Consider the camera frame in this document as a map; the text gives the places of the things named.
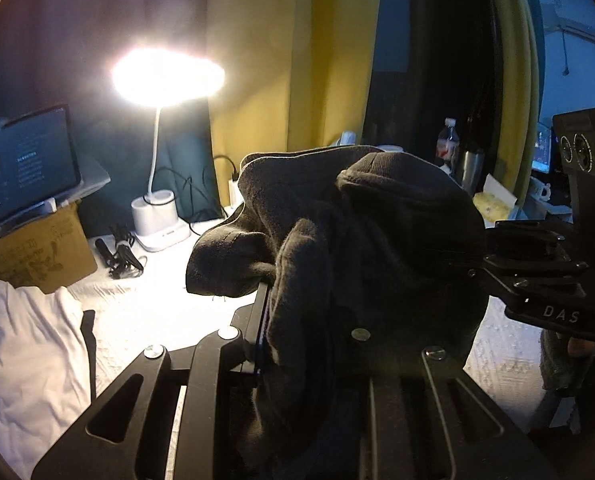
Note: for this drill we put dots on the dark tablet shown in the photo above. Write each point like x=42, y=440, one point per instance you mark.
x=32, y=160

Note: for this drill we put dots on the steel tumbler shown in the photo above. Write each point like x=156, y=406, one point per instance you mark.
x=470, y=172

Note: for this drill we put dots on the person's right forearm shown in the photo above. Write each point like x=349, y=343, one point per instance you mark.
x=555, y=360

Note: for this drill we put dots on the white spray bottle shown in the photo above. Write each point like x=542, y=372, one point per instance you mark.
x=347, y=139

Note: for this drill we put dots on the yellow tissue box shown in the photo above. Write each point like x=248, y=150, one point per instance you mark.
x=487, y=207

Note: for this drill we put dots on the brown printed t-shirt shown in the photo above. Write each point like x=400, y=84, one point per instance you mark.
x=352, y=240

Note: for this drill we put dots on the clear jar with white lid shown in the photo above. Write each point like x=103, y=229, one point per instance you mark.
x=391, y=148

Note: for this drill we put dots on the white desk lamp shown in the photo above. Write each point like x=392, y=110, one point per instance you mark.
x=155, y=220

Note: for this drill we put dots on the white charger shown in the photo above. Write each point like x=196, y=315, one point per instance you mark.
x=233, y=192

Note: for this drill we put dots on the white textured table cover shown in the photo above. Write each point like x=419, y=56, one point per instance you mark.
x=167, y=285

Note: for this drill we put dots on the computer monitor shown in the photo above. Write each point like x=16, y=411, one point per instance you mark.
x=542, y=147

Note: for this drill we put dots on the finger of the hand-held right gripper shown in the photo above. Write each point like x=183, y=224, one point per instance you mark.
x=527, y=247
x=537, y=269

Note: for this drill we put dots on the dark curtain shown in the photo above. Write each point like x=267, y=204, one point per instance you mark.
x=77, y=20

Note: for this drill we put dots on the person's right hand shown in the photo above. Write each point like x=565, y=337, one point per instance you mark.
x=582, y=347

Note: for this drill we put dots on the brown cardboard box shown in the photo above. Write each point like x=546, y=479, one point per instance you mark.
x=37, y=255

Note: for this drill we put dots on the white mug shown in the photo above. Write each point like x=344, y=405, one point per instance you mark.
x=540, y=190

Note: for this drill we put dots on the yellow curtain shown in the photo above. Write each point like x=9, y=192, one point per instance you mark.
x=515, y=60
x=277, y=60

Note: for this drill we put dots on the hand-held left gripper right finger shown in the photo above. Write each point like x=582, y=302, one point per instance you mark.
x=435, y=365

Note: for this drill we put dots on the white crumpled garment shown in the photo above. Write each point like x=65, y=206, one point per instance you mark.
x=22, y=350

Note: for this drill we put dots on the clear water bottle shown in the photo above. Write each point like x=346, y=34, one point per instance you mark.
x=447, y=147

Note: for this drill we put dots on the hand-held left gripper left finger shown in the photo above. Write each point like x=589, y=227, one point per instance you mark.
x=263, y=320

